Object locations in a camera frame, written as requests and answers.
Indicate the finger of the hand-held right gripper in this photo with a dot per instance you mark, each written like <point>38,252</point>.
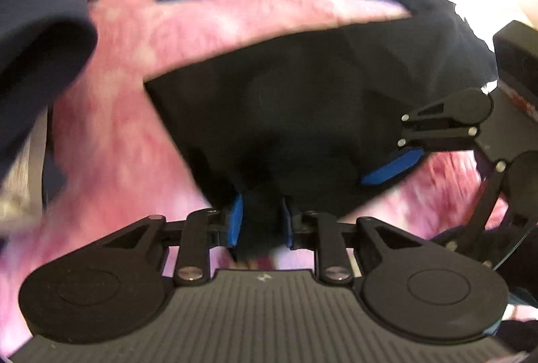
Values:
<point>393,167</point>
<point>489,195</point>

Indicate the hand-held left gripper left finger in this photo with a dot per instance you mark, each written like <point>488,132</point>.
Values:
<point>235,220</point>

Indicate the black pants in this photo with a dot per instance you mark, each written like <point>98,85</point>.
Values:
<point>302,102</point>

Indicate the dark blue cloth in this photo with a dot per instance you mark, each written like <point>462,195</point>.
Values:
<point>38,43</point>

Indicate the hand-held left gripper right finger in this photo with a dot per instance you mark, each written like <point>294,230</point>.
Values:
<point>288,224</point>

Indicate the pink rose blanket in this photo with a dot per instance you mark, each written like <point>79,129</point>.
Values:
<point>126,127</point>

